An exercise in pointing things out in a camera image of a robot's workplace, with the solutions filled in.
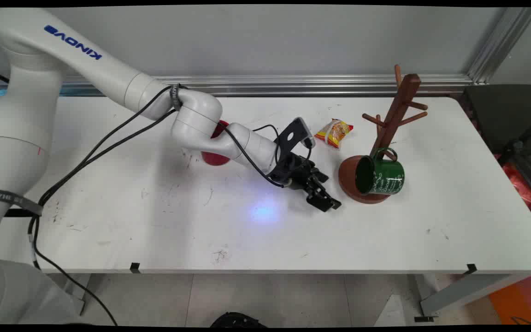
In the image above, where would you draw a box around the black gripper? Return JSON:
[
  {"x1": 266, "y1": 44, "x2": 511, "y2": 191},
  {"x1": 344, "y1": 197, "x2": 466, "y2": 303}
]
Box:
[{"x1": 268, "y1": 152, "x2": 342, "y2": 213}]

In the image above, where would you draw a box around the green enamel mug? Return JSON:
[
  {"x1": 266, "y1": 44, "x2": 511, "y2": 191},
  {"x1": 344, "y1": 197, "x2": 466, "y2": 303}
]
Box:
[{"x1": 355, "y1": 147, "x2": 406, "y2": 196}]

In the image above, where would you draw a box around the yellow red snack packet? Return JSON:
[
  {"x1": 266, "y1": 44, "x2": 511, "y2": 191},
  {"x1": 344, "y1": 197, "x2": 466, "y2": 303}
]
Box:
[{"x1": 314, "y1": 119, "x2": 354, "y2": 150}]

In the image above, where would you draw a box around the red plastic cup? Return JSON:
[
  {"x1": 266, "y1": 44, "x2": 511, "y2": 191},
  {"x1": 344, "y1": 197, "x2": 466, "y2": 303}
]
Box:
[{"x1": 201, "y1": 119, "x2": 232, "y2": 166}]

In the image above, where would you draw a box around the brown wooden mug tree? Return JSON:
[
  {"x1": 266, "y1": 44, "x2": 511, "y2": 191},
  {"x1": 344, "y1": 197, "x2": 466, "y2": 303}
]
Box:
[{"x1": 338, "y1": 64, "x2": 429, "y2": 205}]

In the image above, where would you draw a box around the black rounded floor object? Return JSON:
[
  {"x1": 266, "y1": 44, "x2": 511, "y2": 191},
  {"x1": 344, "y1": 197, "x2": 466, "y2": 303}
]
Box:
[{"x1": 210, "y1": 312, "x2": 269, "y2": 329}]

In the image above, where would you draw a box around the grey table leg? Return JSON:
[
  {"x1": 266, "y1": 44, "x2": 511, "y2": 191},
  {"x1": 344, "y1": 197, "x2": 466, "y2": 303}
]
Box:
[
  {"x1": 414, "y1": 272, "x2": 531, "y2": 323},
  {"x1": 47, "y1": 273, "x2": 92, "y2": 317}
]

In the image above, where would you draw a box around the red plastic bag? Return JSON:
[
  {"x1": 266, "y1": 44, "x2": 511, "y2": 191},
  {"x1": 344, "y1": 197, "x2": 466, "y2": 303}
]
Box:
[{"x1": 493, "y1": 154, "x2": 531, "y2": 218}]

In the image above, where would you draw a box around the red foam floor mat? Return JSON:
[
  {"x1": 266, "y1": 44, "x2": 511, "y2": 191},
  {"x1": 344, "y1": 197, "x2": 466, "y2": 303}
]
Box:
[{"x1": 489, "y1": 274, "x2": 531, "y2": 326}]

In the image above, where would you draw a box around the black camera bracket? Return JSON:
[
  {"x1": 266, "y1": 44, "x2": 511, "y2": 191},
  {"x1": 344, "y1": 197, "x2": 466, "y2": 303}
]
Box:
[{"x1": 276, "y1": 121, "x2": 307, "y2": 160}]

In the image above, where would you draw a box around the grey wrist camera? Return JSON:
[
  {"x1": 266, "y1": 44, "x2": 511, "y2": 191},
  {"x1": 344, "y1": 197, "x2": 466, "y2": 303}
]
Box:
[{"x1": 295, "y1": 117, "x2": 316, "y2": 149}]

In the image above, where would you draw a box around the thin black camera cable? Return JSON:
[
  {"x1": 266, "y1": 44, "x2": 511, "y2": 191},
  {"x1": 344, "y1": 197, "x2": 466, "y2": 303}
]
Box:
[{"x1": 252, "y1": 124, "x2": 281, "y2": 163}]

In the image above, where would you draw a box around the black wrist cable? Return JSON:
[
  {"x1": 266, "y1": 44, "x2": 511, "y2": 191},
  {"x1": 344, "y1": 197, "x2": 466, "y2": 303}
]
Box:
[{"x1": 217, "y1": 122, "x2": 295, "y2": 188}]

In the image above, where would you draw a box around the long aluminium wall rail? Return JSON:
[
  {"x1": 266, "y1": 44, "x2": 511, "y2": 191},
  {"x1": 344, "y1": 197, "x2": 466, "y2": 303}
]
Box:
[{"x1": 0, "y1": 74, "x2": 474, "y2": 98}]

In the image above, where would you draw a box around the black velcro cable strap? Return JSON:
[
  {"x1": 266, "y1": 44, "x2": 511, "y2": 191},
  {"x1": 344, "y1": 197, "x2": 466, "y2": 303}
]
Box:
[{"x1": 169, "y1": 83, "x2": 189, "y2": 112}]

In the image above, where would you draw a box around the long black arm cable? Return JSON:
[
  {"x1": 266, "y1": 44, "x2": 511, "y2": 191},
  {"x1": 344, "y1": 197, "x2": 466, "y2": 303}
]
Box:
[
  {"x1": 28, "y1": 108, "x2": 177, "y2": 326},
  {"x1": 39, "y1": 85, "x2": 175, "y2": 206}
]

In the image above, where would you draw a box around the slanted aluminium frame post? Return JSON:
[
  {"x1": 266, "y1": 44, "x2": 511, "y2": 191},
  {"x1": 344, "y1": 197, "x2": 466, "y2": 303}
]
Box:
[{"x1": 466, "y1": 7, "x2": 531, "y2": 85}]

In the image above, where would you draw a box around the grey printed velcro strap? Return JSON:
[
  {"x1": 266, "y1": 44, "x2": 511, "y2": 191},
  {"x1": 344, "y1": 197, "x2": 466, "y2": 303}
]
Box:
[{"x1": 0, "y1": 189, "x2": 44, "y2": 217}]

